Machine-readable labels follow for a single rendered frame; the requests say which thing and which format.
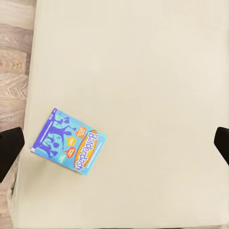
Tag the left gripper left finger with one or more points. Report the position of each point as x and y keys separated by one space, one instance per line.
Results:
x=11 y=143

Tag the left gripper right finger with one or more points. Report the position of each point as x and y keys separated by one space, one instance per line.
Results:
x=221 y=142

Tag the board game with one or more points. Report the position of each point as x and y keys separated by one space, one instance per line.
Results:
x=69 y=142

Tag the bed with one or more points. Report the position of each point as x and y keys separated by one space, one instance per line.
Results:
x=153 y=75

